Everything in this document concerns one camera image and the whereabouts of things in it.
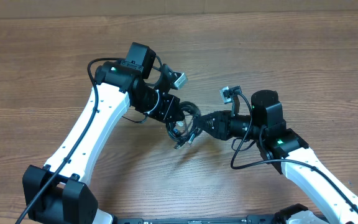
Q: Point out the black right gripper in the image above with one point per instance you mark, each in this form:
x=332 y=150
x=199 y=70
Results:
x=221 y=125

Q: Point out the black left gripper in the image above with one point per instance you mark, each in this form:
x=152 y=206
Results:
x=171 y=101

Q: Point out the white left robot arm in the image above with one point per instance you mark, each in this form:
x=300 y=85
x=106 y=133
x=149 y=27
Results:
x=59 y=191

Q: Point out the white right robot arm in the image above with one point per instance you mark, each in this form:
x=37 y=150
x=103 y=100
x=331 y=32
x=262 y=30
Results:
x=266 y=128

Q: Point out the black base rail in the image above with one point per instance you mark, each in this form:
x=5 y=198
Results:
x=250 y=219

